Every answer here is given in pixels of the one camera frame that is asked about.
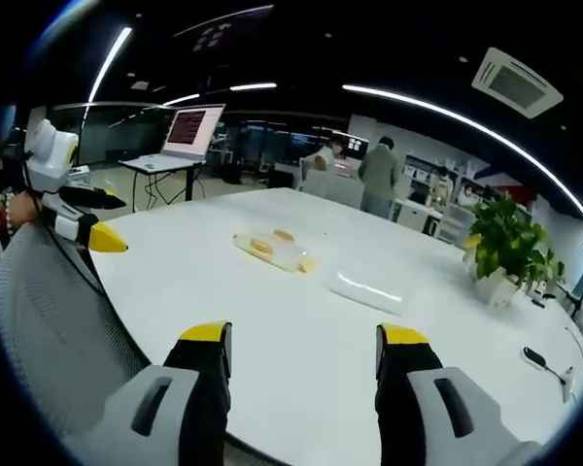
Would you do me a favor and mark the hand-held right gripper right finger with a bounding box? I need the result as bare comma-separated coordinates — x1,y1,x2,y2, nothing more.
374,322,548,466

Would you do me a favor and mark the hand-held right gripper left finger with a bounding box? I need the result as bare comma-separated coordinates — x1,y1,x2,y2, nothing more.
72,319,234,466

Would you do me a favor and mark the person's left hand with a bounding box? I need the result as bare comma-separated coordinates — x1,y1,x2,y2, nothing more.
7,192,44,228

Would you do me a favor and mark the black laptop stand table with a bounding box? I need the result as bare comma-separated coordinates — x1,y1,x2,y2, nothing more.
119,158,208,215

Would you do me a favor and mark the grey mesh office chair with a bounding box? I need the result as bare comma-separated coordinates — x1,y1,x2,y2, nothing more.
0,221,153,438

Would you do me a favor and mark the white plug adapter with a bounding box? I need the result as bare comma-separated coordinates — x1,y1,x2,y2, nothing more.
561,366,578,404

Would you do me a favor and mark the straight ceiling light strip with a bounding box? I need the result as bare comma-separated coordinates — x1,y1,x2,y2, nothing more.
87,26,134,104

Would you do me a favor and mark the open white laptop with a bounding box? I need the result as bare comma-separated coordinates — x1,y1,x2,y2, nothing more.
120,103,227,173

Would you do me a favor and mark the short ceiling light strip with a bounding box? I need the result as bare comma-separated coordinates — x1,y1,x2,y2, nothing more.
228,82,279,93
161,92,202,109

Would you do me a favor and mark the large clear plastic bag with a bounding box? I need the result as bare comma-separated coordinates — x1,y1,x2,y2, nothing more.
326,265,418,317

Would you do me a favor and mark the potted green plant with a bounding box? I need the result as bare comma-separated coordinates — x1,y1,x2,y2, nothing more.
463,196,567,311

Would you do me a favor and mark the small clear plastic bag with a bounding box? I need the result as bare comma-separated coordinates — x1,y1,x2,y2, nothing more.
232,228,318,276

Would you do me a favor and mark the white storage cabinet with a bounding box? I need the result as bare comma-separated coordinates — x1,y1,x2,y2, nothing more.
392,197,473,245

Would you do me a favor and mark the long curved ceiling light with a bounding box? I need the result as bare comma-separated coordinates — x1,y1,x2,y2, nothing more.
341,83,583,220

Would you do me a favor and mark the ceiling air conditioner vent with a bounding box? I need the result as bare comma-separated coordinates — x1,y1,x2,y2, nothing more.
470,47,565,119

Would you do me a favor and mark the black device with cable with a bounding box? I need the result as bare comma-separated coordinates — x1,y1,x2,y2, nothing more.
521,346,567,385

